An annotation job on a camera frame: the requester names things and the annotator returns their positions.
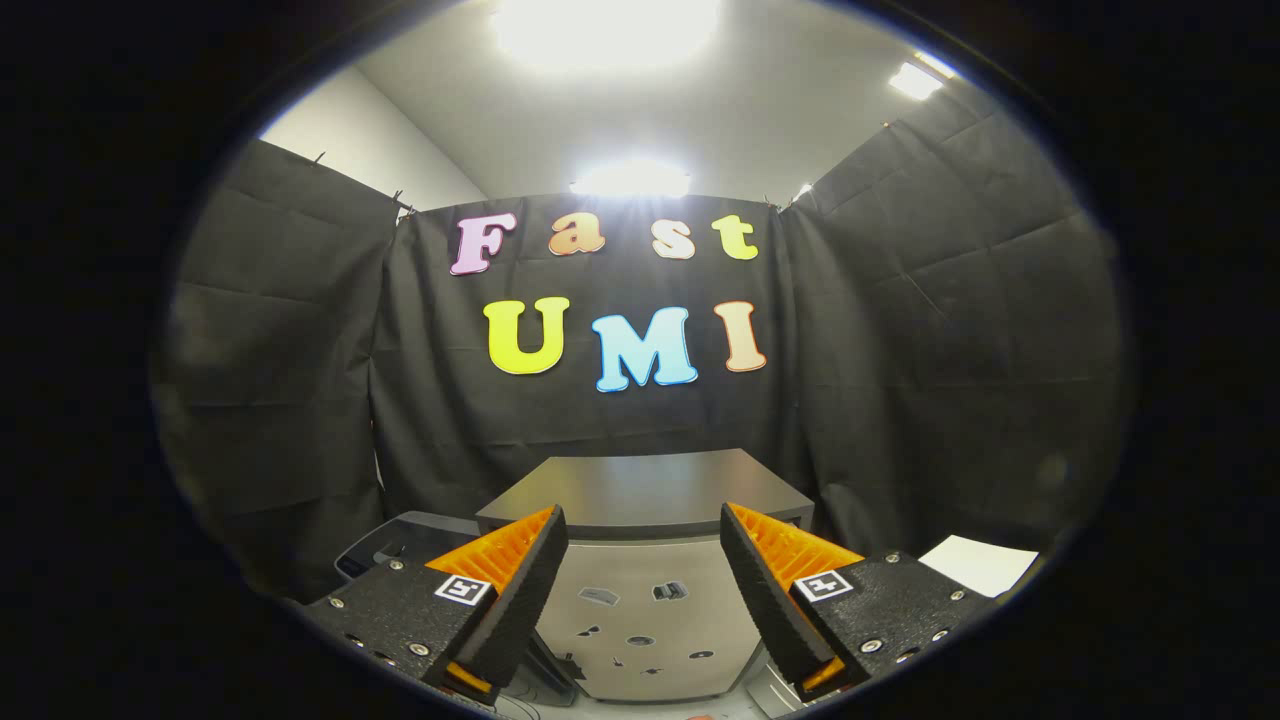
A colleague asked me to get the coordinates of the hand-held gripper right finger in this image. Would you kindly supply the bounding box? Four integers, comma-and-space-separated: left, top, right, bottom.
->
720, 501, 998, 703

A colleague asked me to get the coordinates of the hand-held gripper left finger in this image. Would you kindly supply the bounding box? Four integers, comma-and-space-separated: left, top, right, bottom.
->
303, 504, 571, 707

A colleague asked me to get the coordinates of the grey cabinet with dark top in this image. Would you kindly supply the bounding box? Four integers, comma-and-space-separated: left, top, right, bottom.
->
475, 448, 816, 703

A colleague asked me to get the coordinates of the black backdrop cloth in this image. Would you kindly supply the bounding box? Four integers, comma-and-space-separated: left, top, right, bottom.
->
150, 75, 1131, 601

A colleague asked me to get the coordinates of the white paper sheet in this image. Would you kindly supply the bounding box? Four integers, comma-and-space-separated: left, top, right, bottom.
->
918, 535, 1039, 599

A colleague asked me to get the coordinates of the large ceiling light panel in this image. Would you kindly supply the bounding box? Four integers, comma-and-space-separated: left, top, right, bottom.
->
490, 0, 721, 73

